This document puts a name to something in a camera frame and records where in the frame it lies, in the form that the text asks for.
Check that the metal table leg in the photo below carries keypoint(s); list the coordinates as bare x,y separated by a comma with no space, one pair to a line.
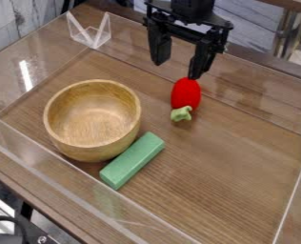
288,35

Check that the wooden bowl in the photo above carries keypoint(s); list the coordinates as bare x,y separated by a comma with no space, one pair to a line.
93,119

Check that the black table frame bracket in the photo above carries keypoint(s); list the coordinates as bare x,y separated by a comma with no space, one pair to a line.
37,236

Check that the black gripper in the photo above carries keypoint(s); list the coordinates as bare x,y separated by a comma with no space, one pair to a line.
190,20

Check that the clear acrylic tray wall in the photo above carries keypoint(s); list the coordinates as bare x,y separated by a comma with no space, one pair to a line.
96,214

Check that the red plush fruit green stem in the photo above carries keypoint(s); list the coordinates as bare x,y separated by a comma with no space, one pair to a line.
186,97

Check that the green rectangular block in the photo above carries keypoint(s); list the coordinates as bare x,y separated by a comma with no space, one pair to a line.
132,161

